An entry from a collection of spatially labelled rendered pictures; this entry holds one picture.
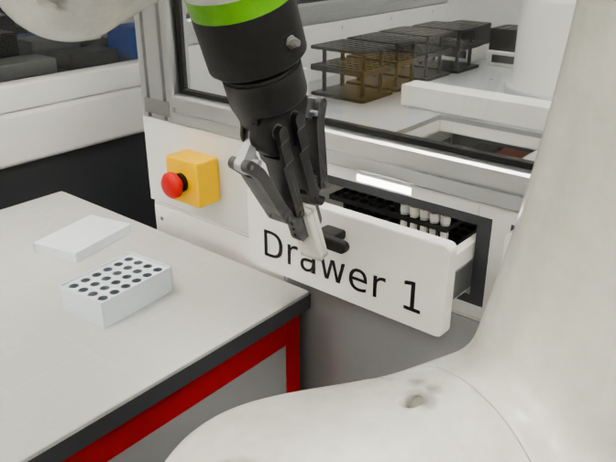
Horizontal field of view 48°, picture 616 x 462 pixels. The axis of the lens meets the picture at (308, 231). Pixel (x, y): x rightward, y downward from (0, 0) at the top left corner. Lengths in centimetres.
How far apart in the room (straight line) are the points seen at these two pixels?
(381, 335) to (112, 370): 35
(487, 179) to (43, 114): 94
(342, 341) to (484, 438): 69
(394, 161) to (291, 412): 56
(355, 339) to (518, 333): 66
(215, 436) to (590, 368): 16
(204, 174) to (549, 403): 77
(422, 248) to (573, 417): 43
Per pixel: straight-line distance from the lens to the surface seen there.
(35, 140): 146
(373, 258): 78
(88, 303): 92
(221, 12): 58
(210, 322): 91
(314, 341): 104
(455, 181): 80
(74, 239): 114
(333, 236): 77
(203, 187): 104
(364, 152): 86
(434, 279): 74
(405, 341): 93
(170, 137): 112
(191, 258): 107
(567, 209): 30
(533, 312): 32
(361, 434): 30
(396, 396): 33
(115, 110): 155
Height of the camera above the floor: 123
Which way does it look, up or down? 24 degrees down
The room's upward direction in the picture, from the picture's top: straight up
